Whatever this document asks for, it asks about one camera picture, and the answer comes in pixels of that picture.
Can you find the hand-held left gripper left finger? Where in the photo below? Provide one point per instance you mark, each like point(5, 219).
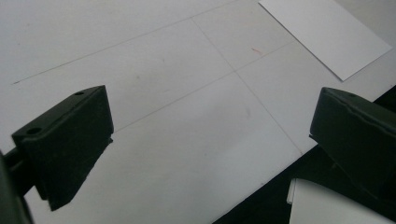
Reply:
point(68, 140)

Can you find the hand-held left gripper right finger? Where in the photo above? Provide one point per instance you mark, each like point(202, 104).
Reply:
point(358, 137)

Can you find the white paper pad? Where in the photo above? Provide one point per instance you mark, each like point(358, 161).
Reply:
point(327, 205)

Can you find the white paper sheet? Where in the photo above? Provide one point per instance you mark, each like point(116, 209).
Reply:
point(327, 34)

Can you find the white table cover board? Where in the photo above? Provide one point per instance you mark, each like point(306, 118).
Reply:
point(186, 140)

